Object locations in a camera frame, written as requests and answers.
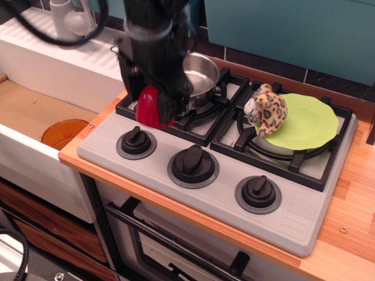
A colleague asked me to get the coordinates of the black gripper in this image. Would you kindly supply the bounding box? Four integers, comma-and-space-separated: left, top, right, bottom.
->
114, 32, 193, 126

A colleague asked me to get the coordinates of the red plastic pepper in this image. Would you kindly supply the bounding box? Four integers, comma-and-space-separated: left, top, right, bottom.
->
135, 85, 175, 129

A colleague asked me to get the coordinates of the stuffed cheetah toy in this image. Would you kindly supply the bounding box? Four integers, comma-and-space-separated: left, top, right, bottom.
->
244, 84, 288, 138

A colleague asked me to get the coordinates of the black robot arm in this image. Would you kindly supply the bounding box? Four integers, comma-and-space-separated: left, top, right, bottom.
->
115, 1, 193, 129

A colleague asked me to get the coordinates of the stainless steel pot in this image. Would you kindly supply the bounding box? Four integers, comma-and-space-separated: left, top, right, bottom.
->
110, 44, 221, 112

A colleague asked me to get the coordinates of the left black stove knob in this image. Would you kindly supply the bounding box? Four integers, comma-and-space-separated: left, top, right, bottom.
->
116, 126, 157, 160

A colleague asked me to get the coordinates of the black stove knob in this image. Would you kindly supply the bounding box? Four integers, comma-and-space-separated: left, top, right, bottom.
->
235, 175, 282, 215
167, 144, 220, 189
116, 126, 157, 160

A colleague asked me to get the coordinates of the grey toy stove top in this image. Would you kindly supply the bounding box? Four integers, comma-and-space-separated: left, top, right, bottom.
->
76, 76, 359, 258

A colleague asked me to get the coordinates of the middle black stove knob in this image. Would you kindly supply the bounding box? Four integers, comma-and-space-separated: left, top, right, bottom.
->
167, 144, 220, 189

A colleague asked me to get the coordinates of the right black stove knob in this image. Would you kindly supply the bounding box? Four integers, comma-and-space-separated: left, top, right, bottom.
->
235, 175, 282, 215

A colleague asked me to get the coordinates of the lime green plate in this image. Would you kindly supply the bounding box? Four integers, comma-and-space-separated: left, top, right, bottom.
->
265, 93, 339, 150

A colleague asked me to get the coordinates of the left black burner grate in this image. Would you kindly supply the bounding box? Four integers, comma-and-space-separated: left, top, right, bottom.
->
115, 67, 250, 148

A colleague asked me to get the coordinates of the black burner grate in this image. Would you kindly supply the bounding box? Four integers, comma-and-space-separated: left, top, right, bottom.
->
115, 67, 250, 148
210, 81, 357, 191

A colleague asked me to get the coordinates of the white toy sink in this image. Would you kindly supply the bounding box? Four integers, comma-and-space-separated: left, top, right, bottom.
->
1, 18, 124, 223

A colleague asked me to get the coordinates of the grey toy faucet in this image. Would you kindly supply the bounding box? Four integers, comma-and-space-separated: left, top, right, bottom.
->
50, 0, 96, 42

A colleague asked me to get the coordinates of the right black burner grate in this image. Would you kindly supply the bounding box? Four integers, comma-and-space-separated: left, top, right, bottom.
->
210, 81, 357, 191

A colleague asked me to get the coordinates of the oven door with window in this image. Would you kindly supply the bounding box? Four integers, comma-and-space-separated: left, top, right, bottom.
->
96, 182, 304, 280

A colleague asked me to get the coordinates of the wooden drawer front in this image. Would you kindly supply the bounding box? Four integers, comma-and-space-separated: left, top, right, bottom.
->
1, 179, 116, 280

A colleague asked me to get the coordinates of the black oven door handle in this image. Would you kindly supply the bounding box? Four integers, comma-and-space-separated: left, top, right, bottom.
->
105, 203, 250, 280

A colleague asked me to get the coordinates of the black braided cable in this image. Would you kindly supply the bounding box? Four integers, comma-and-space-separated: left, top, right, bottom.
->
0, 0, 110, 281

